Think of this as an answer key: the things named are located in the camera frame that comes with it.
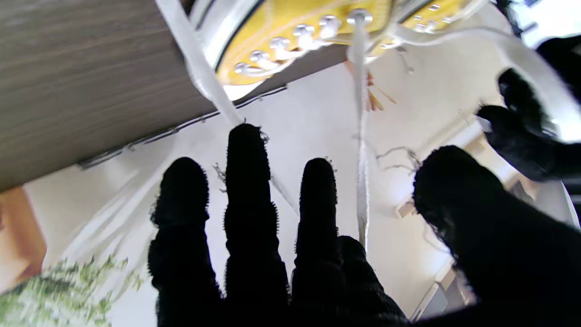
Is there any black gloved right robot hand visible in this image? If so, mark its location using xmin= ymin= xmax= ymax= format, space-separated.
xmin=148 ymin=124 xmax=581 ymax=327

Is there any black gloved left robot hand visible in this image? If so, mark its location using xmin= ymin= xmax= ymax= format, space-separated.
xmin=477 ymin=36 xmax=581 ymax=182

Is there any white shoelace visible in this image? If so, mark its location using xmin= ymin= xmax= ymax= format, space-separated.
xmin=154 ymin=0 xmax=581 ymax=250

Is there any yellow canvas sneaker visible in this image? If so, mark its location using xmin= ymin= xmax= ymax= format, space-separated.
xmin=188 ymin=0 xmax=488 ymax=101

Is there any terracotta pot with wooden utensils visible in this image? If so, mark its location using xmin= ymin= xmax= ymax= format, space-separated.
xmin=345 ymin=59 xmax=396 ymax=112

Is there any green plant in terracotta pot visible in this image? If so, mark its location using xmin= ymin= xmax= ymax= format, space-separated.
xmin=0 ymin=186 xmax=141 ymax=327

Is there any black cable strip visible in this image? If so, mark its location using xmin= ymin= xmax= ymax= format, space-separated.
xmin=77 ymin=84 xmax=289 ymax=169

